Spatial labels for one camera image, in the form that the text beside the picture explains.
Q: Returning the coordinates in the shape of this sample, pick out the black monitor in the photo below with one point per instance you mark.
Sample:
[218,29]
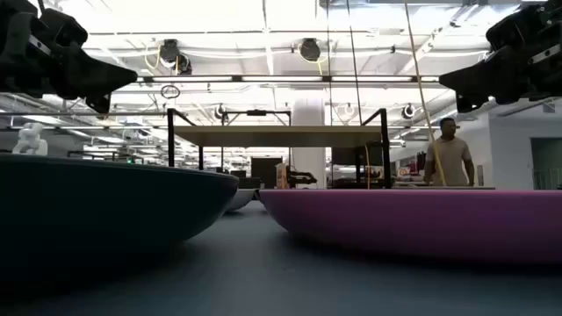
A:
[265,169]

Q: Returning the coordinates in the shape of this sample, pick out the wooden shelf with black legs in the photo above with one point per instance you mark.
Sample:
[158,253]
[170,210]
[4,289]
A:
[281,136]

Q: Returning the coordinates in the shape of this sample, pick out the small printed cardboard box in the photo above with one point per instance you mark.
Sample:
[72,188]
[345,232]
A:
[281,175]

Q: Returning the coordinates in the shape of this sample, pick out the person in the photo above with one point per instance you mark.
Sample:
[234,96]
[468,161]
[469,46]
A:
[452,158]

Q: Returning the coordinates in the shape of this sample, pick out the white plate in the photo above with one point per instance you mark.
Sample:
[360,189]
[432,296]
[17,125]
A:
[241,199]

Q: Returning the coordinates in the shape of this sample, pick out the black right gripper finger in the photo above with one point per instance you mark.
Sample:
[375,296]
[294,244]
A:
[487,63]
[492,90]

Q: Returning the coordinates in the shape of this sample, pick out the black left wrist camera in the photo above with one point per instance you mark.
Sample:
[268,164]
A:
[63,28]

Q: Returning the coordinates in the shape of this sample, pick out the purple plate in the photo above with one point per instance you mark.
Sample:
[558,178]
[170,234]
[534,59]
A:
[417,219]

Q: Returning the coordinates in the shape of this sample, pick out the dark teal plate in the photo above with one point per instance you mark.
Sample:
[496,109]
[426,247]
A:
[110,197]

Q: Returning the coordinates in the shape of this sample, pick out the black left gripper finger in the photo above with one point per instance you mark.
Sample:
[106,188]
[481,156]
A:
[83,88]
[88,61]

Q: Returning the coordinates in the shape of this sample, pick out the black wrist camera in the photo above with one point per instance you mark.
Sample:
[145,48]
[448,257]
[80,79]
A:
[63,28]
[511,28]

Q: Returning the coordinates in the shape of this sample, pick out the white humanoid robot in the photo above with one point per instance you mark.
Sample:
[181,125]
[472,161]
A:
[30,140]

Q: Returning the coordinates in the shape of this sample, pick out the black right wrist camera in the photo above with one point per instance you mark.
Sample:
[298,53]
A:
[511,28]

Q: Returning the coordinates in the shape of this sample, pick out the blue table mat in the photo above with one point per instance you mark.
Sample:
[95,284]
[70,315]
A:
[263,272]

